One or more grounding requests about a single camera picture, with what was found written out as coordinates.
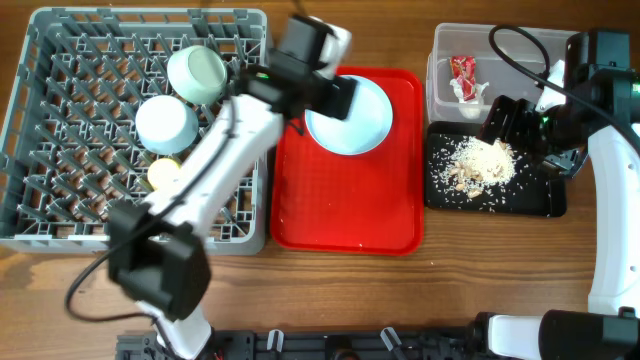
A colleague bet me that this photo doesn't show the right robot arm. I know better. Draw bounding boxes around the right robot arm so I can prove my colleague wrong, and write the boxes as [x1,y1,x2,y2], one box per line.
[467,26,639,359]

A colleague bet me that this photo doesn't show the pale blue round plate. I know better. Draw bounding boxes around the pale blue round plate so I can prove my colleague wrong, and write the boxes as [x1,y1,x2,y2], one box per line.
[304,75,393,156]

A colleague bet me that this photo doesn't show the rice and peanut leftovers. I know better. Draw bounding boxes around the rice and peanut leftovers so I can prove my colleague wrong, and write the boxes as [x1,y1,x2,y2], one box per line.
[430,136,521,211]

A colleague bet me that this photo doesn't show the black plastic waste tray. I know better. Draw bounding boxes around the black plastic waste tray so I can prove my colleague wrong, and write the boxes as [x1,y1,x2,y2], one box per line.
[424,121,567,218]

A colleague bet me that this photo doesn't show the red snack wrapper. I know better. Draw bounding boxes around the red snack wrapper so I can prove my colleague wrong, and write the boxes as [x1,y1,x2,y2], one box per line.
[450,56,476,96]

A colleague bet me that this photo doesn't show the mint green bowl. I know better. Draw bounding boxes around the mint green bowl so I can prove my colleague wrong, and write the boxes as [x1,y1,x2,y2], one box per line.
[167,45,228,105]

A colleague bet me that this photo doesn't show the red plastic serving tray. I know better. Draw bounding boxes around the red plastic serving tray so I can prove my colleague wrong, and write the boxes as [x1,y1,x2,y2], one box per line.
[270,66,424,256]

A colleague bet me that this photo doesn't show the clear plastic waste bin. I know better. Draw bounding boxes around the clear plastic waste bin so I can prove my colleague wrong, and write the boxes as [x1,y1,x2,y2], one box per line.
[426,23,576,124]

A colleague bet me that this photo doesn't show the light blue bowl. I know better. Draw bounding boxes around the light blue bowl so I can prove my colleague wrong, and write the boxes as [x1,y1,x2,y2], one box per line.
[135,95,199,155]

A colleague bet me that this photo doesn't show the grey plastic dishwasher rack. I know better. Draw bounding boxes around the grey plastic dishwasher rack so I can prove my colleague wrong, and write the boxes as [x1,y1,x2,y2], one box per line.
[1,7,271,253]

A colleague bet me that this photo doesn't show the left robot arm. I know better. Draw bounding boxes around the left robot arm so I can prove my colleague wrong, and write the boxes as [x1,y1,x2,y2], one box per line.
[108,15,356,359]

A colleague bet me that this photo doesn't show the yellow plastic cup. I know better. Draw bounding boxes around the yellow plastic cup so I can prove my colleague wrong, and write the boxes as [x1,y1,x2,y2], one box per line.
[147,158,181,190]

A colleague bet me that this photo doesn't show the white tissue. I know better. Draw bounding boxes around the white tissue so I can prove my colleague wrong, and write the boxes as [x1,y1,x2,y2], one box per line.
[450,79,490,120]

